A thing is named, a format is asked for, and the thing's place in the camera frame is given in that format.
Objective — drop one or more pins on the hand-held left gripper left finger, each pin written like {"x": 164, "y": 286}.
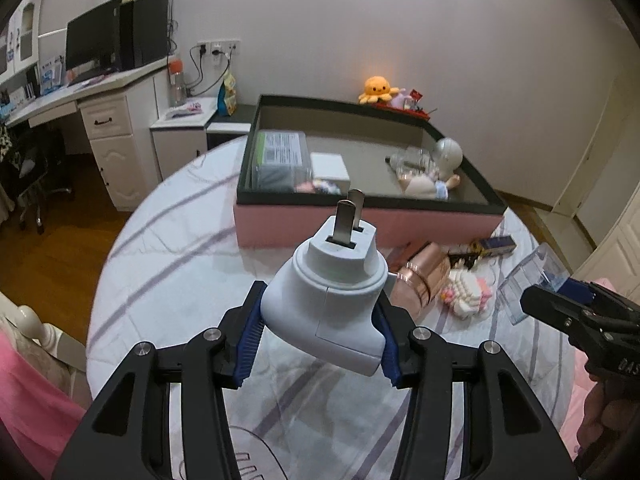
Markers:
{"x": 247, "y": 340}

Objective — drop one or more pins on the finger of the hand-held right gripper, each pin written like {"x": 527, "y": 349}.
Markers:
{"x": 580, "y": 292}
{"x": 545, "y": 305}

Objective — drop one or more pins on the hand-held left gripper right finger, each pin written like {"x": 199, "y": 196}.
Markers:
{"x": 389, "y": 350}

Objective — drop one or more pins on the clear teal plastic container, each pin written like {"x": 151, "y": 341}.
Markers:
{"x": 525, "y": 285}

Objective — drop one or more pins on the white adapter plug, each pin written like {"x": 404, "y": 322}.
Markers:
{"x": 330, "y": 300}

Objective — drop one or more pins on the pink box with black rim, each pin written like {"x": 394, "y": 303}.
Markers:
{"x": 300, "y": 225}

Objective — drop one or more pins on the small baby doll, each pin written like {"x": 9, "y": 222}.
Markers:
{"x": 430, "y": 187}

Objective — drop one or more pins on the pink block toy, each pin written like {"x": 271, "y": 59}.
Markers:
{"x": 320, "y": 186}

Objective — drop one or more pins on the white round bulb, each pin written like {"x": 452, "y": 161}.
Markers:
{"x": 446, "y": 152}

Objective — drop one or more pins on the clear plastic box with label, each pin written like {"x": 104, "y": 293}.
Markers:
{"x": 280, "y": 152}

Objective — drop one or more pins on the white charger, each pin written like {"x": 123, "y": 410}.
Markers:
{"x": 327, "y": 165}

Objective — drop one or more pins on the person's right hand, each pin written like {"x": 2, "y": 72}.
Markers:
{"x": 612, "y": 415}

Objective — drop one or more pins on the white panel door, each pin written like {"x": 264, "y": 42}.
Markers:
{"x": 617, "y": 250}

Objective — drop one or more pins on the pink cloth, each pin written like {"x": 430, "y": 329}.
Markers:
{"x": 577, "y": 395}

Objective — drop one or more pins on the small blue box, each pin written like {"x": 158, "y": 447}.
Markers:
{"x": 500, "y": 245}

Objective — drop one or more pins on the pastel pink and white toy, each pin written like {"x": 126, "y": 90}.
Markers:
{"x": 467, "y": 295}

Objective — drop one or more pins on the rose gold cup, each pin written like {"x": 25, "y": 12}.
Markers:
{"x": 425, "y": 270}

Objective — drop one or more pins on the cream room door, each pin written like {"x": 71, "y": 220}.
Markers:
{"x": 595, "y": 160}

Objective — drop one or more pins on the white nightstand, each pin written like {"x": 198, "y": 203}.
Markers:
{"x": 175, "y": 145}

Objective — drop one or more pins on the white desk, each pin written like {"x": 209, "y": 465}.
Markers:
{"x": 117, "y": 160}

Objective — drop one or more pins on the pink blanket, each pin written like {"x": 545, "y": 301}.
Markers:
{"x": 30, "y": 410}

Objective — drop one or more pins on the red storage box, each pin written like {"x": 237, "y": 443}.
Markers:
{"x": 415, "y": 112}

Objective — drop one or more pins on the pink pouch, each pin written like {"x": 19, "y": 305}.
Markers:
{"x": 186, "y": 109}

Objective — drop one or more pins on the blue and yellow snack bag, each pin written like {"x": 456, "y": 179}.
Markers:
{"x": 227, "y": 95}

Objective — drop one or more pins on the purple plush toy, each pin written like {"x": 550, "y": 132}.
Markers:
{"x": 398, "y": 101}

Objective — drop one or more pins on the orange octopus plush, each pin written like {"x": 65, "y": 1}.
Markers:
{"x": 377, "y": 87}

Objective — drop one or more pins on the water bottle with orange cap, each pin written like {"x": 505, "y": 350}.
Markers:
{"x": 177, "y": 82}

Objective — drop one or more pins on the black office chair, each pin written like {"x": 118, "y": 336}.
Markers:
{"x": 35, "y": 170}

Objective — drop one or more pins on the black computer tower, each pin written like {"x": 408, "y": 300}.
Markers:
{"x": 145, "y": 32}

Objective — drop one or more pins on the blue and white desk box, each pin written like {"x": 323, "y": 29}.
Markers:
{"x": 51, "y": 76}

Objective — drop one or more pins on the black computer monitor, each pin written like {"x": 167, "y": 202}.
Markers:
{"x": 92, "y": 35}

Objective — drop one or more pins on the white glass-door cabinet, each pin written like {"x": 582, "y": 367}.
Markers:
{"x": 22, "y": 35}

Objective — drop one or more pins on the white bed frame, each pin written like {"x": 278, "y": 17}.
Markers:
{"x": 30, "y": 320}

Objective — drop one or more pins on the white wall socket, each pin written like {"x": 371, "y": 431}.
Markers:
{"x": 220, "y": 46}

